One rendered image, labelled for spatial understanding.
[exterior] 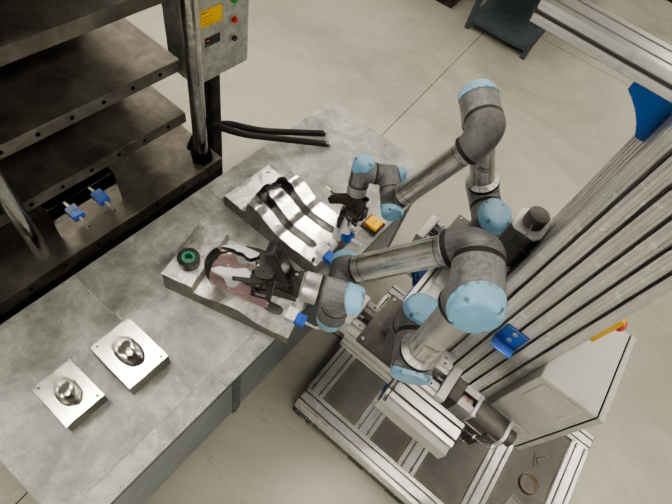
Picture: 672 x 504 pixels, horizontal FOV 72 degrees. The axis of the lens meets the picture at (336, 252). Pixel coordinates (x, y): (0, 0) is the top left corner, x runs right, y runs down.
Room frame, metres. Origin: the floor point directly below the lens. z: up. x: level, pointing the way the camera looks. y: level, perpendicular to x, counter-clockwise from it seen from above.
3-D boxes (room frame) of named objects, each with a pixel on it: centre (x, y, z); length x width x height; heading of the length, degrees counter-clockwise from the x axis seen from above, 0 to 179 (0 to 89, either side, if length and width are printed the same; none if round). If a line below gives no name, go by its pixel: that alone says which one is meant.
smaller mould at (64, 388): (0.23, 0.64, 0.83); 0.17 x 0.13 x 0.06; 67
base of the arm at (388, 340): (0.70, -0.30, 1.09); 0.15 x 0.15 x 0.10
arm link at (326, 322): (0.56, -0.04, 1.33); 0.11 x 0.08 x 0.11; 4
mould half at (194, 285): (0.79, 0.30, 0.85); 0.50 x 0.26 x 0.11; 84
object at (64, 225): (0.96, 1.18, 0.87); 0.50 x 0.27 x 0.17; 67
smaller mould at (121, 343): (0.40, 0.53, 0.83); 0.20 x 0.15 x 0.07; 67
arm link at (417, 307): (0.69, -0.30, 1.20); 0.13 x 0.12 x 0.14; 4
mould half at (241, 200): (1.15, 0.23, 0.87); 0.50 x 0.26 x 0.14; 67
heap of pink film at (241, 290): (0.79, 0.29, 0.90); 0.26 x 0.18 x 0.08; 84
